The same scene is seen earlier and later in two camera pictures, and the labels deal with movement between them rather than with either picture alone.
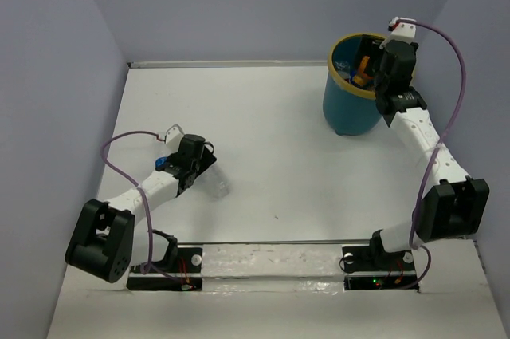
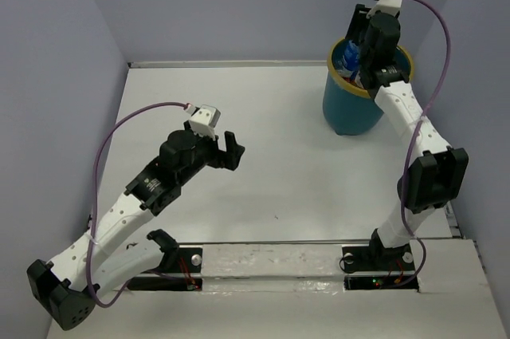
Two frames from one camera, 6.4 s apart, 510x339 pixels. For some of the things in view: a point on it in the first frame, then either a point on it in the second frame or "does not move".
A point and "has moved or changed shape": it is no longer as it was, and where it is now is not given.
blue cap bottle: x=160 y=161 has moved or changed shape
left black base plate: x=186 y=276 does not move
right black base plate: x=366 y=269 does not move
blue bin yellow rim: x=349 y=99 does not move
